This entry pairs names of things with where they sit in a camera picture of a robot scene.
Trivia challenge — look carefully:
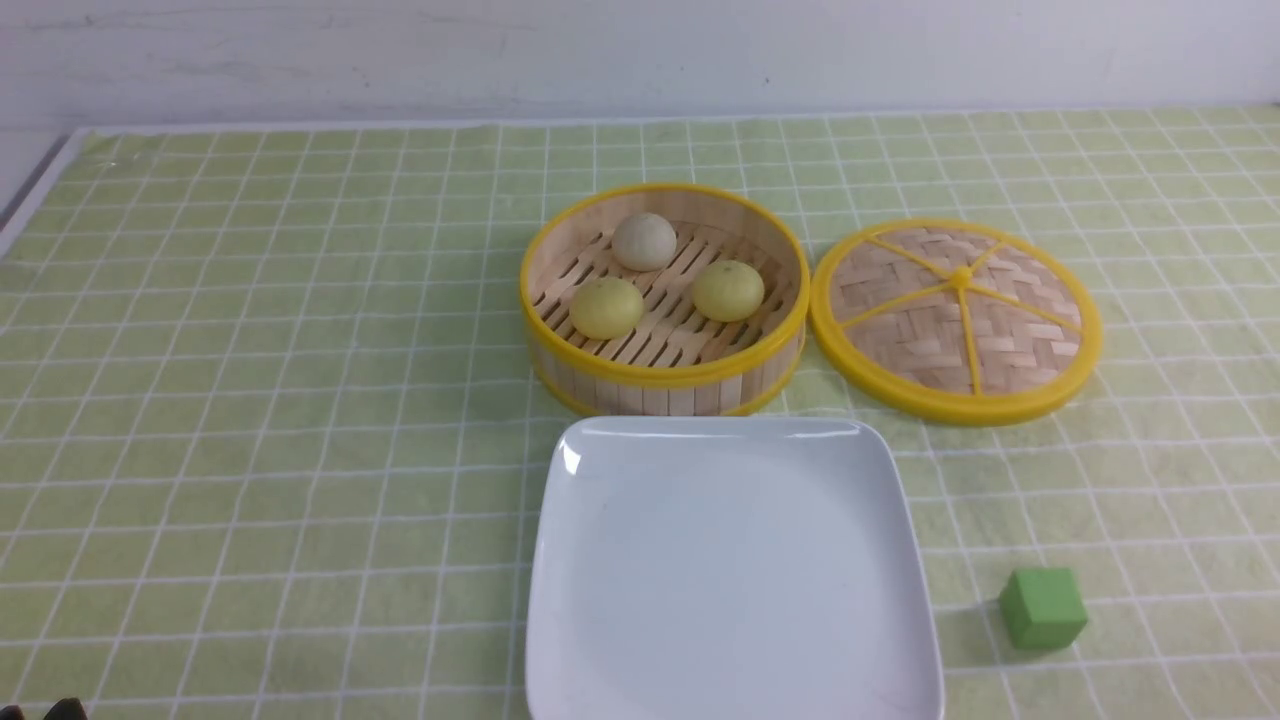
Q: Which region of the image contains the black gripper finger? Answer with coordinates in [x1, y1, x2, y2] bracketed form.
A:
[44, 700, 88, 720]

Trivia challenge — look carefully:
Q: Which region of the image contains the bamboo steamer basket yellow rim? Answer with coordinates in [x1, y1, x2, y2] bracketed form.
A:
[518, 183, 812, 416]

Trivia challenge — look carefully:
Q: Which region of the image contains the yellow steamed bun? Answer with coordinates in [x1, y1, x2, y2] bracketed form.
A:
[570, 277, 645, 341]
[692, 260, 765, 323]

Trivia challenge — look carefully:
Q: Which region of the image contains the green checkered tablecloth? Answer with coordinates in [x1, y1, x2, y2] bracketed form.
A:
[1, 106, 1279, 719]

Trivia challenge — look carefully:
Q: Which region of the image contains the green cube block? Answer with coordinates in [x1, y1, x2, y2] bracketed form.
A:
[998, 568, 1089, 651]

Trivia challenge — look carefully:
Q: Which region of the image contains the white steamed bun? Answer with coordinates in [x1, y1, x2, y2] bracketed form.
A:
[611, 211, 678, 273]

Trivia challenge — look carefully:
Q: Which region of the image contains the white square plate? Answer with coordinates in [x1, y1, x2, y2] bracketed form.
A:
[524, 416, 945, 719]

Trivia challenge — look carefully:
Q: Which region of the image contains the woven bamboo steamer lid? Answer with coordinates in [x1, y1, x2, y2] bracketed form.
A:
[809, 218, 1105, 427]

